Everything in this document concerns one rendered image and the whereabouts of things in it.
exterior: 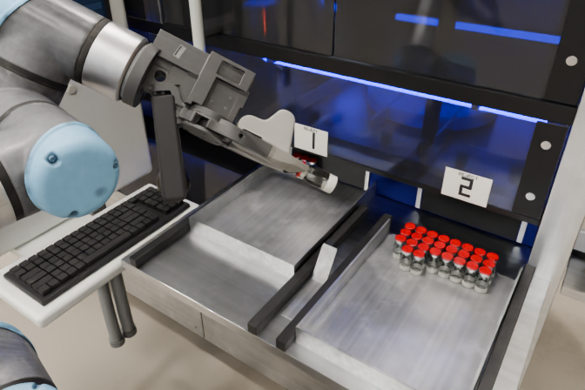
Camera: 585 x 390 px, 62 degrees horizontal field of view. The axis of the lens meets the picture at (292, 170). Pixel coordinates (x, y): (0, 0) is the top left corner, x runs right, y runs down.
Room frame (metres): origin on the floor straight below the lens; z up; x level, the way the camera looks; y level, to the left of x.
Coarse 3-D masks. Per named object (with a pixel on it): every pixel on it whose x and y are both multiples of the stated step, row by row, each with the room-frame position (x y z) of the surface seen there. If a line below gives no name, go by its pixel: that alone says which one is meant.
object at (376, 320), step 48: (384, 240) 0.77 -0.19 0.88; (336, 288) 0.62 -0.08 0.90; (384, 288) 0.64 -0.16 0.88; (432, 288) 0.64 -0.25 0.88; (336, 336) 0.53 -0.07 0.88; (384, 336) 0.53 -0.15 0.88; (432, 336) 0.53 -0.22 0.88; (480, 336) 0.53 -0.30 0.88; (384, 384) 0.44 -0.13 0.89; (432, 384) 0.45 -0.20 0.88
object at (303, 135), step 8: (296, 128) 0.97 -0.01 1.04; (304, 128) 0.96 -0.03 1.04; (312, 128) 0.95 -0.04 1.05; (296, 136) 0.97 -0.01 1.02; (304, 136) 0.96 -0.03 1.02; (312, 136) 0.95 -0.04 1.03; (320, 136) 0.94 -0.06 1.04; (296, 144) 0.97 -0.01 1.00; (304, 144) 0.96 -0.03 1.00; (312, 144) 0.95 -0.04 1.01; (320, 144) 0.93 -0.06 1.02; (320, 152) 0.93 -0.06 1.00
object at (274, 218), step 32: (224, 192) 0.90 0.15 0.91; (256, 192) 0.95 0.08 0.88; (288, 192) 0.95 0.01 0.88; (320, 192) 0.95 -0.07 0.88; (352, 192) 0.95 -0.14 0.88; (192, 224) 0.80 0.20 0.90; (224, 224) 0.83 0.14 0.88; (256, 224) 0.83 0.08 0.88; (288, 224) 0.83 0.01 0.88; (320, 224) 0.83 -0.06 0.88; (256, 256) 0.71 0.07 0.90; (288, 256) 0.73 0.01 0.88
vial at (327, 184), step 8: (312, 168) 0.48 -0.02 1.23; (304, 176) 0.47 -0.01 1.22; (312, 176) 0.47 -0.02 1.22; (320, 176) 0.47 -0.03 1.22; (328, 176) 0.48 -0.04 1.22; (312, 184) 0.47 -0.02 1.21; (320, 184) 0.47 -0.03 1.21; (328, 184) 0.47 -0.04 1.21; (336, 184) 0.47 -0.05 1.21; (328, 192) 0.47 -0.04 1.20
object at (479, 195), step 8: (448, 168) 0.78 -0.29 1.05; (448, 176) 0.78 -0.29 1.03; (456, 176) 0.77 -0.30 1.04; (464, 176) 0.76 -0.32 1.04; (472, 176) 0.76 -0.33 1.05; (448, 184) 0.78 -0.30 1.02; (456, 184) 0.77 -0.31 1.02; (464, 184) 0.76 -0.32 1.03; (480, 184) 0.75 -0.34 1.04; (488, 184) 0.74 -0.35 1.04; (448, 192) 0.78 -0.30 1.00; (456, 192) 0.77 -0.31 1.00; (464, 192) 0.76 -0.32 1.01; (472, 192) 0.75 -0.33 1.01; (480, 192) 0.74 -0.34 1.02; (488, 192) 0.74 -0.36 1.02; (464, 200) 0.76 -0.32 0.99; (472, 200) 0.75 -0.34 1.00; (480, 200) 0.74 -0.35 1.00
